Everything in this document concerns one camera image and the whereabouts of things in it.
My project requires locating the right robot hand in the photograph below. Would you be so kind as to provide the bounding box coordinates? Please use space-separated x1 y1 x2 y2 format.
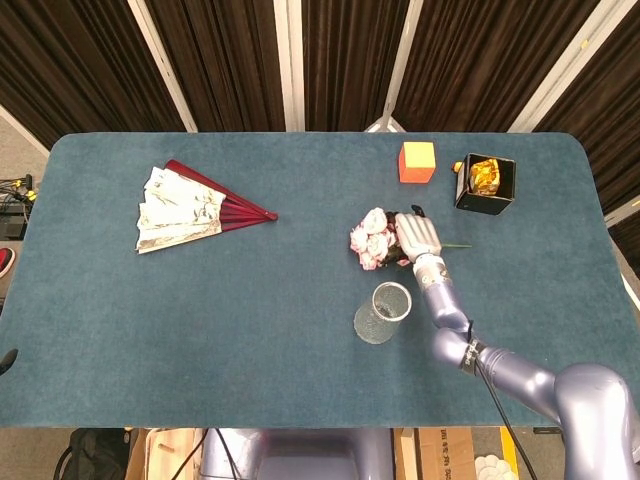
385 203 444 267

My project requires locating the white frame post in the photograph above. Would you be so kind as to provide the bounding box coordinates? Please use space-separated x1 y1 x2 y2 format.
363 0 425 133
603 196 640 224
507 0 615 133
273 0 307 133
126 0 198 133

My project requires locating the purple robot torso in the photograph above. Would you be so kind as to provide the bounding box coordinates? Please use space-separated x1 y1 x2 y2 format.
199 428 396 480

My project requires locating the light wooden crate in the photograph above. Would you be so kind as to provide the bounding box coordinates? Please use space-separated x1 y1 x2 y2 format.
124 428 206 480

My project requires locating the gold foil snack packet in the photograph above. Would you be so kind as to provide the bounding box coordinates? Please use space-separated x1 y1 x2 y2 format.
468 157 501 196

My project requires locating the orange foam cube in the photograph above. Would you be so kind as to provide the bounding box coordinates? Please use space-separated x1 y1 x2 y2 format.
397 141 436 185

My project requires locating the black cable bundle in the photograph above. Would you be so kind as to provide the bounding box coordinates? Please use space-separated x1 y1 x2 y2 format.
0 173 39 241

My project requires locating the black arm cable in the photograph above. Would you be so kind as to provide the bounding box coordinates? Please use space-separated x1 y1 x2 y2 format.
462 319 532 480

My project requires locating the dark brown curtain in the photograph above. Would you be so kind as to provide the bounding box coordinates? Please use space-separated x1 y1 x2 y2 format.
0 0 640 251

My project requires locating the brown cardboard box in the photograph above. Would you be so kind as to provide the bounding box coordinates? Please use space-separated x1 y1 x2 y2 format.
394 428 476 480

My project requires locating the black square box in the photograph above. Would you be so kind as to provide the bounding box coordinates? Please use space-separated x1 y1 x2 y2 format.
453 152 518 217

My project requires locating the black bag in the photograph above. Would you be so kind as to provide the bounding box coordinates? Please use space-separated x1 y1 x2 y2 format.
53 428 132 480

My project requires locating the clear glass cup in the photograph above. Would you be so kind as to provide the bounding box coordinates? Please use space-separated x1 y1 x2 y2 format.
353 281 413 345

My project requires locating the pink artificial flower bouquet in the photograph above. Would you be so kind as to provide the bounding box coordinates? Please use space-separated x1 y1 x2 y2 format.
348 207 472 273

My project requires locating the red and white folding fan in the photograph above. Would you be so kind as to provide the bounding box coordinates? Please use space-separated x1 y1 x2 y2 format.
134 159 279 255

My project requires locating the blue table cloth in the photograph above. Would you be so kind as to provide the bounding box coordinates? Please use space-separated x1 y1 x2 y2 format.
0 131 640 430

